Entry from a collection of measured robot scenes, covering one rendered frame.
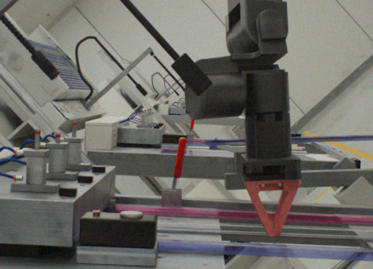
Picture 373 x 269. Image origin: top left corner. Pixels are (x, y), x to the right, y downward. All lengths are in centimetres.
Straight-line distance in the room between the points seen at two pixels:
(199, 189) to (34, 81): 356
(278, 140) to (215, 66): 12
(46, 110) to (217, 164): 47
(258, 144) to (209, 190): 459
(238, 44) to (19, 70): 120
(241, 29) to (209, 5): 768
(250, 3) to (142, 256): 34
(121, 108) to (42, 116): 360
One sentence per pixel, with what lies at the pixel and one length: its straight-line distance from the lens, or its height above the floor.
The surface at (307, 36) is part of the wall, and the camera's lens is 859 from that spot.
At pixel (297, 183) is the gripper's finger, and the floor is 97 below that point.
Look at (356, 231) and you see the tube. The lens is 90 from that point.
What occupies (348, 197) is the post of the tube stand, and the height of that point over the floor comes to 80.
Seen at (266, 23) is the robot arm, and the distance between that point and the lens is 84.
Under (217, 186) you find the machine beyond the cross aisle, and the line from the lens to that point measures 541.
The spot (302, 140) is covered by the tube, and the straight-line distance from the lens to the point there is 134.
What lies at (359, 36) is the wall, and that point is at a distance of 871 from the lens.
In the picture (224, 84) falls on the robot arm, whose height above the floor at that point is 112.
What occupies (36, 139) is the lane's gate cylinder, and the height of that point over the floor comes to 121.
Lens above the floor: 113
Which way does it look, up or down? 1 degrees down
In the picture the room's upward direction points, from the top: 42 degrees counter-clockwise
